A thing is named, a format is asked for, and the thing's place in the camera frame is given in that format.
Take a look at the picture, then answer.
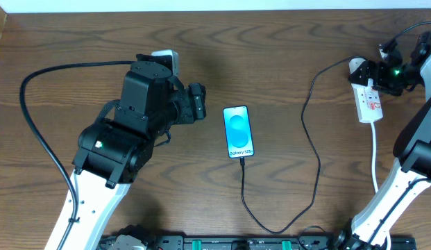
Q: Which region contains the white power strip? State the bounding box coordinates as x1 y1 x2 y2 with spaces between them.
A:
351 78 383 124

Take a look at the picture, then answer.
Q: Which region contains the white power strip cord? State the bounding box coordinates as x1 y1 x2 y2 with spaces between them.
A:
370 121 392 250

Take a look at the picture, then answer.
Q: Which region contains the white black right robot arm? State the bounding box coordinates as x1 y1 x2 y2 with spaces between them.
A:
331 31 431 249

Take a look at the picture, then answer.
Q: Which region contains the blue Galaxy smartphone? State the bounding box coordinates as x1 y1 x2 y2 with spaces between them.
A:
223 106 255 158

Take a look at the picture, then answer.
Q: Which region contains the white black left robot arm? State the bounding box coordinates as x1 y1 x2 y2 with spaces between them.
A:
46 49 206 249

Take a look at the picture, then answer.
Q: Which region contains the black USB charging cable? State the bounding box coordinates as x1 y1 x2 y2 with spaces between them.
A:
239 55 367 235

